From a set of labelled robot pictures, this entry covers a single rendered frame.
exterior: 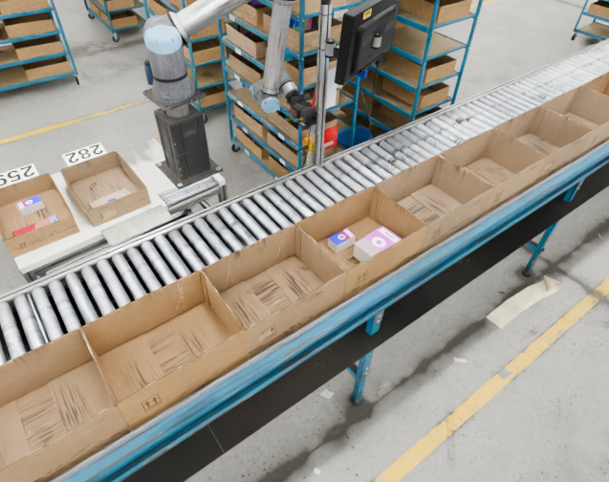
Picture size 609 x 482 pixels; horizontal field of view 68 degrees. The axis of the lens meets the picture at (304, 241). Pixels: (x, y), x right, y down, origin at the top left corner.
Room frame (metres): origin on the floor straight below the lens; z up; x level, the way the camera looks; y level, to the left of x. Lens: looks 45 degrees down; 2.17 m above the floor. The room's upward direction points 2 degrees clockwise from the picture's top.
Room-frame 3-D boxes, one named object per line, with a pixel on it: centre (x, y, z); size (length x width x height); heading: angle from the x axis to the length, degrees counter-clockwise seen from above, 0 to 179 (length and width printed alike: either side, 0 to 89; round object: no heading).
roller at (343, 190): (1.79, -0.21, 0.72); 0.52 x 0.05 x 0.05; 38
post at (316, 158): (2.02, -0.06, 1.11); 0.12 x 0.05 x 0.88; 128
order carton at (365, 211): (1.22, -0.21, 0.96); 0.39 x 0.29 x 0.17; 128
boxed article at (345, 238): (1.27, -0.15, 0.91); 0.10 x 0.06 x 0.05; 128
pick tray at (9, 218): (1.50, 1.23, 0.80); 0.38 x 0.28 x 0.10; 38
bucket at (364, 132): (3.05, -0.36, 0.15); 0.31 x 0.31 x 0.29
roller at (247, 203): (1.51, 0.15, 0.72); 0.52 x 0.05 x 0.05; 38
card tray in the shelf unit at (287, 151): (2.76, 0.05, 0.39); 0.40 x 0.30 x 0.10; 38
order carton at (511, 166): (1.69, -0.83, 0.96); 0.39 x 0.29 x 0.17; 127
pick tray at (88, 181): (1.70, 0.97, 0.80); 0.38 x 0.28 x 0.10; 39
